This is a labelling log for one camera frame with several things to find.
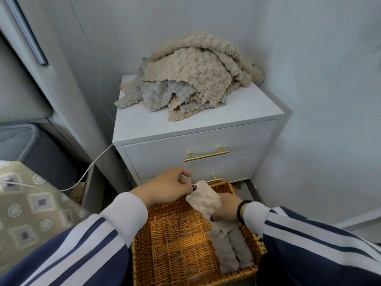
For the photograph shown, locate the grey padded headboard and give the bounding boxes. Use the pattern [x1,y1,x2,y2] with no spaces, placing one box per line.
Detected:
[0,32,54,126]

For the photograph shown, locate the person's right hand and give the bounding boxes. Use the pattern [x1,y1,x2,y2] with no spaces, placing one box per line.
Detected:
[210,192,244,223]

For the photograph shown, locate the patterned beige bedspread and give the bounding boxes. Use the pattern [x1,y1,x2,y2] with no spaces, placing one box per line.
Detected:
[0,160,90,276]

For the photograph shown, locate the person's right forearm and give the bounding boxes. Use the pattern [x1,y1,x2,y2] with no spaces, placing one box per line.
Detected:
[242,201,381,286]

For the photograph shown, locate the white charging cable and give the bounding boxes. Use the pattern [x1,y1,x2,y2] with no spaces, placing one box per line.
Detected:
[0,0,116,193]

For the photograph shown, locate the person's left forearm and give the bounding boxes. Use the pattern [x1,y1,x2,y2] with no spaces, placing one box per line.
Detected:
[0,191,149,286]

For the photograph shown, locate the silver headboard trim strip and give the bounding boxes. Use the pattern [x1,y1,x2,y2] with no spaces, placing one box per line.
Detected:
[2,0,49,67]

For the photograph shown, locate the white nightstand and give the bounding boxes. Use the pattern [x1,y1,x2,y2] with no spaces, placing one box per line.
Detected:
[112,74,292,189]

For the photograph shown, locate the pile of beige grey towels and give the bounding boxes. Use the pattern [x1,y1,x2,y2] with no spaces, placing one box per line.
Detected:
[114,30,265,122]

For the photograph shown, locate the long gold drawer handle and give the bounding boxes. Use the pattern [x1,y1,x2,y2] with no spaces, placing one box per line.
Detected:
[183,147,230,163]

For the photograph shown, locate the single grey towel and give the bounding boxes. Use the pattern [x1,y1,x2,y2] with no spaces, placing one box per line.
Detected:
[208,229,241,275]
[227,226,255,270]

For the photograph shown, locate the orange wicker basket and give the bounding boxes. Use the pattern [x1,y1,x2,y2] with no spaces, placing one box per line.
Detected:
[131,181,266,286]

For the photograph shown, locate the black bead bracelet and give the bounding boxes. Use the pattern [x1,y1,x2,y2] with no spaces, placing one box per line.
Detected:
[236,199,254,226]

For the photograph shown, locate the person's left hand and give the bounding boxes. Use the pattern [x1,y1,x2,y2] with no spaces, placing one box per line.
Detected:
[130,166,198,209]

